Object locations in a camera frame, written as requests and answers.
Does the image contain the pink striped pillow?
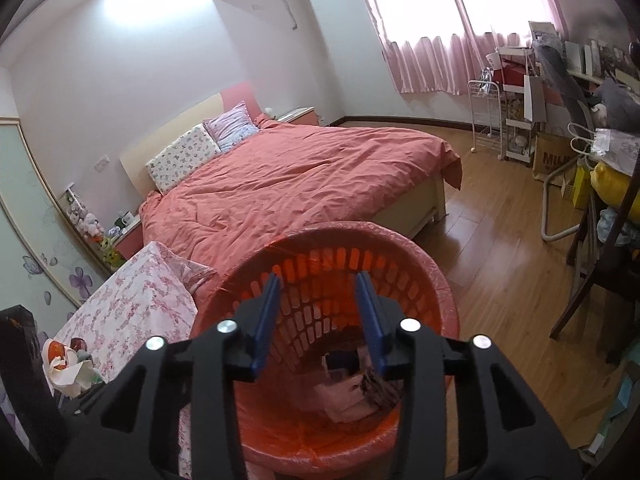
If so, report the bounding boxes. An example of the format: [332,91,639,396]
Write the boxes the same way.
[202,101,261,153]

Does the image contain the orange basket with pink liner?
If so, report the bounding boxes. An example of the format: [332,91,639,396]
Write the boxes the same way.
[192,221,461,480]

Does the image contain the white metal tube frame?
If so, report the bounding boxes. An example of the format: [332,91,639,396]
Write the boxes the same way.
[542,159,592,242]

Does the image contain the clear plastic bag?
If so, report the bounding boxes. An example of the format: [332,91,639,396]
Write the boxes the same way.
[567,122,640,176]

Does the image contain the wardrobe with purple flower print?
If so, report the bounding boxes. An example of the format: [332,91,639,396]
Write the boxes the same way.
[0,117,118,441]

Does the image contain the light green paper sheets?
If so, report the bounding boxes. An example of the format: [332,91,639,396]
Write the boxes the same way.
[582,360,640,461]

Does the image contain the white wire rack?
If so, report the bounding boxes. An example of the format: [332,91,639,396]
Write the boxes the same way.
[467,67,503,157]

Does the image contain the pink nightstand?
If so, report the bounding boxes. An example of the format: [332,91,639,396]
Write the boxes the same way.
[276,106,321,127]
[107,212,146,261]

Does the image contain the brown paper bag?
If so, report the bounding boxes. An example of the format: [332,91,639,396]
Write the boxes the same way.
[531,132,576,183]

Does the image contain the pink curtain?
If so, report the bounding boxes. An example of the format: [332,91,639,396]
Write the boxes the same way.
[347,0,571,96]

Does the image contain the white rolling cart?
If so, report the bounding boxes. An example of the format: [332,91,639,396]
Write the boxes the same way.
[495,45,543,163]

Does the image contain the dark wooden chair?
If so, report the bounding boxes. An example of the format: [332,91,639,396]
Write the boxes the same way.
[550,160,640,363]

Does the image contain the coral duvet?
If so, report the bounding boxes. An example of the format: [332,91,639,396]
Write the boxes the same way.
[139,115,463,281]

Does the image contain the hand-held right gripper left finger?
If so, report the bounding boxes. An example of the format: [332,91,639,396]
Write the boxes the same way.
[55,272,282,480]

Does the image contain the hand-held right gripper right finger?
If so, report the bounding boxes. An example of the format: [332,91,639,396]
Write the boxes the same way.
[354,271,586,480]

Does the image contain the grey cloth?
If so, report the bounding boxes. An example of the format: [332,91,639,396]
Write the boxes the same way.
[532,45,587,111]

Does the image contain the plush toy display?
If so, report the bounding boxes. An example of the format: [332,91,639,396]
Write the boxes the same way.
[60,185,123,268]

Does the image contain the brown wrapper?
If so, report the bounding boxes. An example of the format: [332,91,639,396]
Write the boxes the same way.
[362,367,403,406]

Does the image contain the grey plush toy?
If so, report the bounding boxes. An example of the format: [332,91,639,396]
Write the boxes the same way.
[595,80,640,127]

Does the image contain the white crumpled tissue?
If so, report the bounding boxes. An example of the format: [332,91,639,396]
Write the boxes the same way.
[42,340,103,398]

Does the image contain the clothes inside basket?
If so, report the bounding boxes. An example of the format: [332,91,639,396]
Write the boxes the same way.
[315,377,373,423]

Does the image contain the white floral pillow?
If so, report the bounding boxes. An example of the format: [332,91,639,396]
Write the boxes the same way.
[145,124,223,195]

